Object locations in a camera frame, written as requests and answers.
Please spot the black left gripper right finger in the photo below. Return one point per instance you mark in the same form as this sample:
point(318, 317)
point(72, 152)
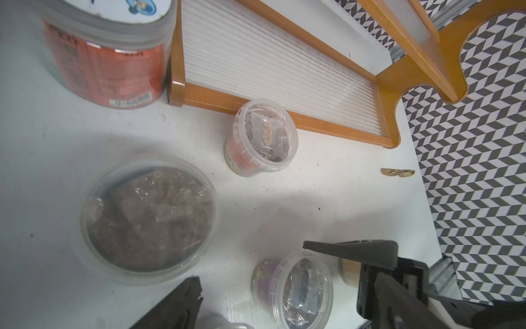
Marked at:
point(398, 309)

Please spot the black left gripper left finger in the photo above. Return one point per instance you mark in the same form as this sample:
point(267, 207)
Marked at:
point(178, 310)

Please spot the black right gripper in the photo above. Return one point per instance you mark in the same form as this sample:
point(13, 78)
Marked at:
point(381, 256)

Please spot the dark seed container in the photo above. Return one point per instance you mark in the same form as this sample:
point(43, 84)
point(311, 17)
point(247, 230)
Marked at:
point(297, 291)

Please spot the red-label seed container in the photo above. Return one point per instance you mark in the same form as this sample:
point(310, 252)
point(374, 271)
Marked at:
point(264, 139)

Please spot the green seed container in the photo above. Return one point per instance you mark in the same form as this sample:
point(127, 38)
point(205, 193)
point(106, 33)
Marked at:
point(146, 220)

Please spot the orange three-tier wooden shelf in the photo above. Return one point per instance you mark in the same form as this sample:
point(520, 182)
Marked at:
point(226, 53)

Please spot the tall red illustrated-lid container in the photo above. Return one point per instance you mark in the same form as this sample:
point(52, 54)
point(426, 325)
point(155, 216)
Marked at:
point(111, 53)

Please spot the golden patterned knife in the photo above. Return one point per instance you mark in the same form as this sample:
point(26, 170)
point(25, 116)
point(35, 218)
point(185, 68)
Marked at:
point(402, 173)

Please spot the metal base rail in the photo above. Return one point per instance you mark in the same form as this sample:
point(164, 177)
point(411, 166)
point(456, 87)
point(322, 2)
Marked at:
point(443, 279)

